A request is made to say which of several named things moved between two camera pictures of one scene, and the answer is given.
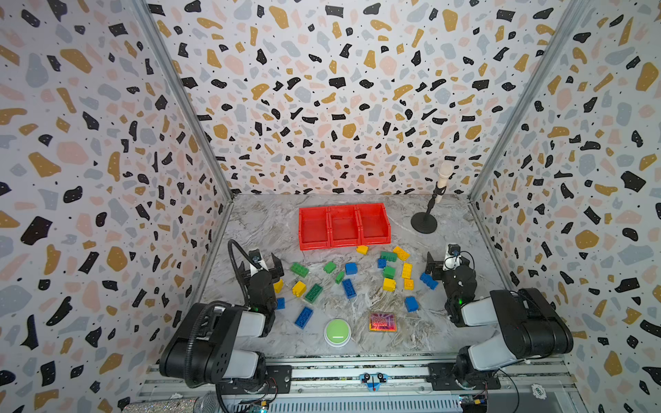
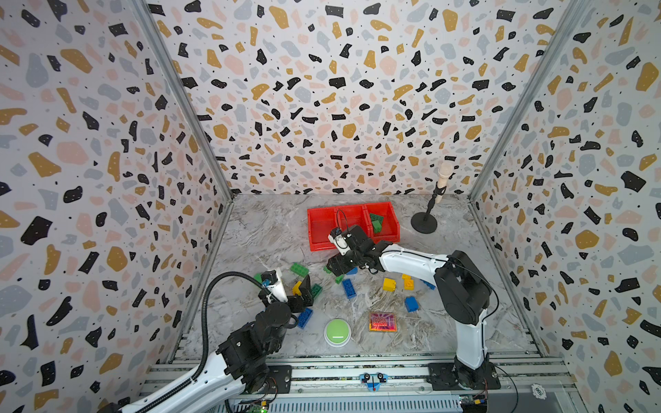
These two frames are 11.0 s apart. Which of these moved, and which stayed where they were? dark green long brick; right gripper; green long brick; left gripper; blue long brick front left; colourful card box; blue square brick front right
Moved: right gripper; left gripper; dark green long brick
Stayed: green long brick; colourful card box; blue long brick front left; blue square brick front right
